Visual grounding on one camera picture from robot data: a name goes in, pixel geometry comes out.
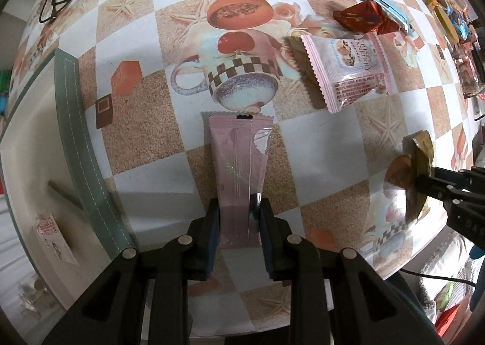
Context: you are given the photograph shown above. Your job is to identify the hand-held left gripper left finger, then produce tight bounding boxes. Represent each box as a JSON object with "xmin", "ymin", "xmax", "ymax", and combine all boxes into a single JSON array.
[{"xmin": 42, "ymin": 199, "xmax": 221, "ymax": 345}]

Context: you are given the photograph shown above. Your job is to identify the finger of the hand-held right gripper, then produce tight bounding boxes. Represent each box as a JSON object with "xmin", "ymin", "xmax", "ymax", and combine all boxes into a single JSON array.
[
  {"xmin": 416, "ymin": 174, "xmax": 462, "ymax": 203},
  {"xmin": 434, "ymin": 166, "xmax": 475, "ymax": 183}
]

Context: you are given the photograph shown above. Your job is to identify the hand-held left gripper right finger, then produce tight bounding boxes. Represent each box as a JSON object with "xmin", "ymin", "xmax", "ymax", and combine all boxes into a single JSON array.
[{"xmin": 259, "ymin": 198, "xmax": 444, "ymax": 345}]

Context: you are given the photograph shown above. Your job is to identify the olive gold snack packet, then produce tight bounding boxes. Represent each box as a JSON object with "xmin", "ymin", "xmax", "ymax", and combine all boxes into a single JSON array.
[{"xmin": 402, "ymin": 130, "xmax": 434, "ymax": 223}]

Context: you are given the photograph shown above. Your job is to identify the long pink snack packet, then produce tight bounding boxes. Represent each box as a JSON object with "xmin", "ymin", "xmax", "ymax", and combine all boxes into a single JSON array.
[{"xmin": 201, "ymin": 110, "xmax": 274, "ymax": 249}]

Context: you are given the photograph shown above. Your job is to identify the cream box with green rim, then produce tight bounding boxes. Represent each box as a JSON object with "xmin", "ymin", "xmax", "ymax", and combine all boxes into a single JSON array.
[{"xmin": 0, "ymin": 47, "xmax": 138, "ymax": 330}]

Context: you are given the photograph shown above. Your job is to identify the grey patterned cloth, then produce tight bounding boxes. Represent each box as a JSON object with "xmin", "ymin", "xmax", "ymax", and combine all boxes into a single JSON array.
[{"xmin": 417, "ymin": 231, "xmax": 485, "ymax": 330}]

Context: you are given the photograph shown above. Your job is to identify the red object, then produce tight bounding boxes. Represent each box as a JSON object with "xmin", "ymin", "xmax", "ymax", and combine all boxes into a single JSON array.
[{"xmin": 435, "ymin": 303, "xmax": 471, "ymax": 335}]

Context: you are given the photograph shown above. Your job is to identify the pink white snack packet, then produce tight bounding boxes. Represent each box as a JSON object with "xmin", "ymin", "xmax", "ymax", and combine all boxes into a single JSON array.
[{"xmin": 300, "ymin": 32, "xmax": 391, "ymax": 114}]

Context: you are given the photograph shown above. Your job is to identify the pile of assorted snack packets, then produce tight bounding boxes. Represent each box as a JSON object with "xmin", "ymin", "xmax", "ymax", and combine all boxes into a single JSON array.
[{"xmin": 383, "ymin": 0, "xmax": 485, "ymax": 103}]

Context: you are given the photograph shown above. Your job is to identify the printed checkered tablecloth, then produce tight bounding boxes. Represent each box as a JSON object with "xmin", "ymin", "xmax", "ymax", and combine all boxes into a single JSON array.
[{"xmin": 9, "ymin": 0, "xmax": 479, "ymax": 335}]

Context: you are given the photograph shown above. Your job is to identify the white red snack packet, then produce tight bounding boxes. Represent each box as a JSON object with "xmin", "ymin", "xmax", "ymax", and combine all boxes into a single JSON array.
[{"xmin": 35, "ymin": 212, "xmax": 79, "ymax": 267}]

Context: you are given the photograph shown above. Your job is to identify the dark red foil packet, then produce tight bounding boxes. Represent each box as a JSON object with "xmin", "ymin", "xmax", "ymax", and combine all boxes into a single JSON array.
[{"xmin": 333, "ymin": 0, "xmax": 401, "ymax": 35}]

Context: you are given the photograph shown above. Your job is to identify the thin black cable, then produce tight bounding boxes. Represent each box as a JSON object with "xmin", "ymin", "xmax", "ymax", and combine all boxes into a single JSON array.
[{"xmin": 400, "ymin": 268, "xmax": 477, "ymax": 287}]

